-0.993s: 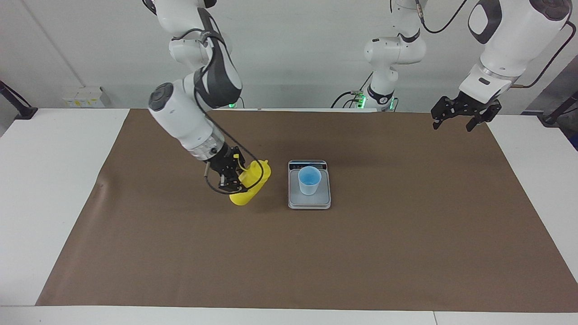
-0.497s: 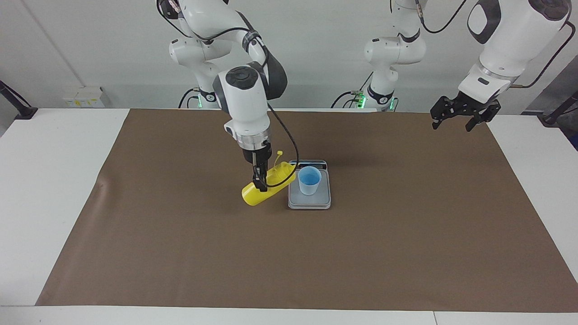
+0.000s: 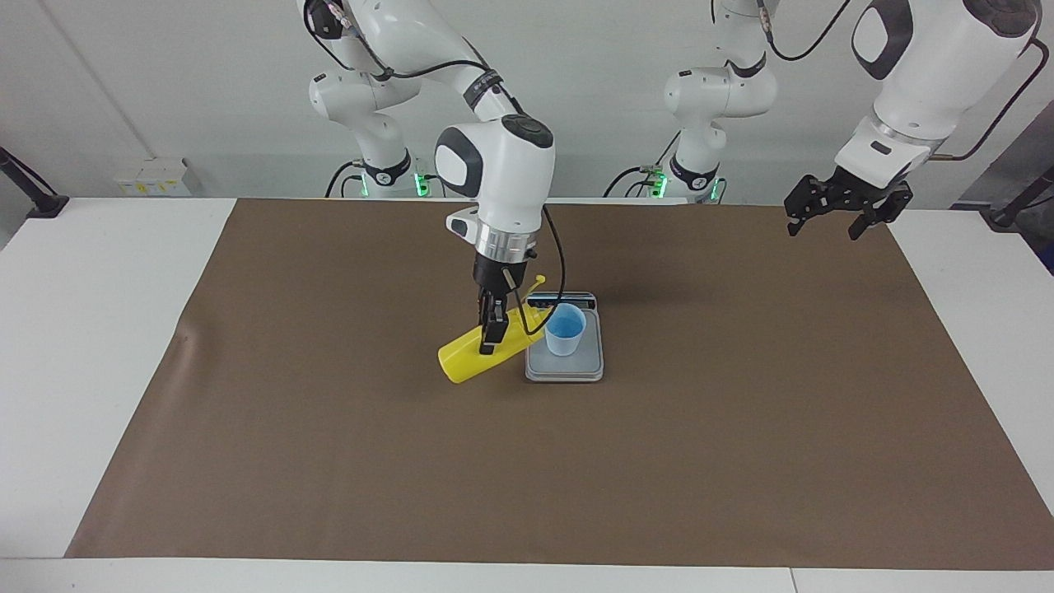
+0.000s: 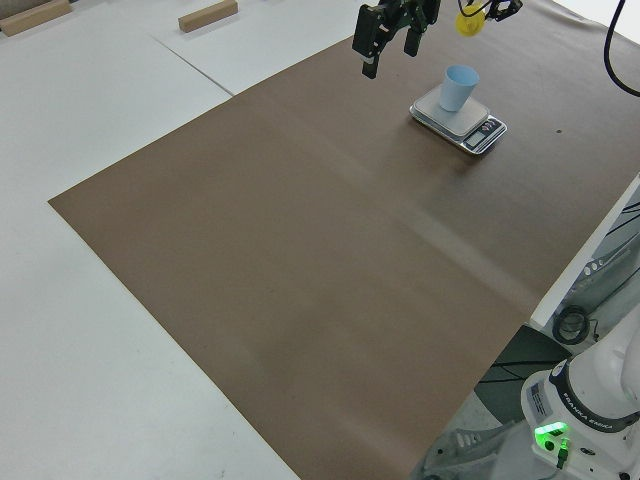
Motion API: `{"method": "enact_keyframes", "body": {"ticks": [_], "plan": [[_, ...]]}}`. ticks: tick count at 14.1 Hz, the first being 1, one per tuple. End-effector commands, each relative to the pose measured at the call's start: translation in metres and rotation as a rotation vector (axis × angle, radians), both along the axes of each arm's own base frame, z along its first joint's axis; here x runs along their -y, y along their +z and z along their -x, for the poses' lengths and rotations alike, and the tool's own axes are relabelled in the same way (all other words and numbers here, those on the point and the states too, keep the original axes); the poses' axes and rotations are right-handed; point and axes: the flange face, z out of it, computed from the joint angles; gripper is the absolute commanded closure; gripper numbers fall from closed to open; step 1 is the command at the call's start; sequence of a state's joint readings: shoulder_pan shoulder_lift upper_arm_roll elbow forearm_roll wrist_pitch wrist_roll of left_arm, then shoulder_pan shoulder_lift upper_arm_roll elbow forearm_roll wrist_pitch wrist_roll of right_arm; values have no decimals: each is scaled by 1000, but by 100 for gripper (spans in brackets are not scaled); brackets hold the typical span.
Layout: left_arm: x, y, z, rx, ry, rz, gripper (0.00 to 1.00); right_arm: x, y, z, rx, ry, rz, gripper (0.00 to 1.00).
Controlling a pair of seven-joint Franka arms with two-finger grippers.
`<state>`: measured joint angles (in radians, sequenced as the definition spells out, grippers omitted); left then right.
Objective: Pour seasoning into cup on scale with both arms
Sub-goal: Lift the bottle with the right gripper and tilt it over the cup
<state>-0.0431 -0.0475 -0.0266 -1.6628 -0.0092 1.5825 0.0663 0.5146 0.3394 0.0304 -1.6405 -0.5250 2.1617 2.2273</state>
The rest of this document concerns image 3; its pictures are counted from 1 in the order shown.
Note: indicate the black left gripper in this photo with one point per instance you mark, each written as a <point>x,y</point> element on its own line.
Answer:
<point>852,188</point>

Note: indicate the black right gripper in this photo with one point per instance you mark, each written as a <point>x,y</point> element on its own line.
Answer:
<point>496,276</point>

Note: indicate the yellow squeeze bottle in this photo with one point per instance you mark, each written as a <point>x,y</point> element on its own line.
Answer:
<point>465,358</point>

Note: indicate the light blue plastic cup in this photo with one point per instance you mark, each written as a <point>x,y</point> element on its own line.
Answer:
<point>566,329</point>

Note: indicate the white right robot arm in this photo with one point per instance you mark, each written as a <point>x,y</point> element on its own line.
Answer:
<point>502,165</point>

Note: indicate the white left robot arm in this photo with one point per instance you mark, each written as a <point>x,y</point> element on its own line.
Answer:
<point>922,66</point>

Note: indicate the silver digital kitchen scale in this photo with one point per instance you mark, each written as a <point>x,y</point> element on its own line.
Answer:
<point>568,369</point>

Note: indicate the brown paper table mat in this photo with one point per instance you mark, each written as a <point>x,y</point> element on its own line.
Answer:
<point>576,478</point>

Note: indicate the black metal stand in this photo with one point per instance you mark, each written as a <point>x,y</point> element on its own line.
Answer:
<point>33,193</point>
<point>1017,207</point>

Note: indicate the dark grey background panel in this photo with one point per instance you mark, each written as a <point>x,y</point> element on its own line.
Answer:
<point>1033,148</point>

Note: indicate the blue box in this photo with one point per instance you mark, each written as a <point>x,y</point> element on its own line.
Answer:
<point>1048,262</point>

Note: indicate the white wall outlet box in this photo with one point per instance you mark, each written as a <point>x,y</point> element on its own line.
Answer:
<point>156,177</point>

